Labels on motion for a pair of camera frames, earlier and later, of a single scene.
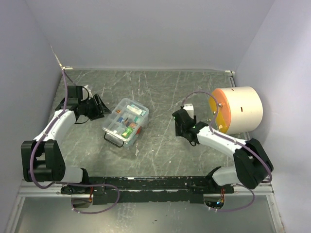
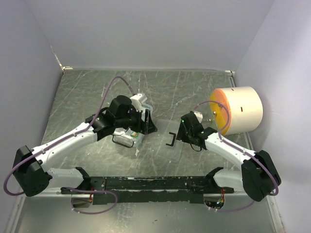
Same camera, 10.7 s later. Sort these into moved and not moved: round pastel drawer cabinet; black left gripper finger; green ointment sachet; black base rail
Moved: black left gripper finger; green ointment sachet
Not moved: black base rail; round pastel drawer cabinet
